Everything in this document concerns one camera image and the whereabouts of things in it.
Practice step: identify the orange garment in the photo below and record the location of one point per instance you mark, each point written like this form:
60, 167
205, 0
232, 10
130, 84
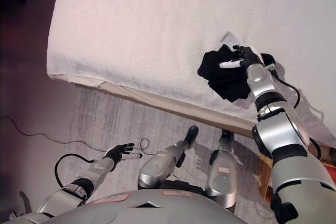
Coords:
331, 172

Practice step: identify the silver robot leg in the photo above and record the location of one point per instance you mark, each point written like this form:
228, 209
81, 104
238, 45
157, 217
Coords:
223, 176
160, 166

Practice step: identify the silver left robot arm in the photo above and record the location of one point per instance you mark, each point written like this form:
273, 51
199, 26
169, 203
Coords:
65, 197

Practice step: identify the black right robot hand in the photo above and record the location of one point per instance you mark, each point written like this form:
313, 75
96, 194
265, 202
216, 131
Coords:
249, 57

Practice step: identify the silver left robot leg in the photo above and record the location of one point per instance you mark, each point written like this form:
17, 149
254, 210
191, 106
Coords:
160, 166

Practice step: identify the white terry blanket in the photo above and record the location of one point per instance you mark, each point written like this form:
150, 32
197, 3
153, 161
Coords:
157, 37

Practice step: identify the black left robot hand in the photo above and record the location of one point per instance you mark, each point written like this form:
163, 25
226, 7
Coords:
119, 153

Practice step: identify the woven wicker laundry basket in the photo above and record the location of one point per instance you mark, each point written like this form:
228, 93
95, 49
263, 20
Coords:
265, 179

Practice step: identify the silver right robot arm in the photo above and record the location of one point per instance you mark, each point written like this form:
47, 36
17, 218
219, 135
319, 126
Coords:
281, 132

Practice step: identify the black garment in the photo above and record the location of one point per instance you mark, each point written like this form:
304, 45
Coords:
225, 82

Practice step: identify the silver right robot leg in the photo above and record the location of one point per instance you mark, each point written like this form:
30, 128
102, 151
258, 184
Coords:
223, 176

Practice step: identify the robot legs and torso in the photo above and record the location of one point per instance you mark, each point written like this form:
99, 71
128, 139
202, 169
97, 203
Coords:
110, 119

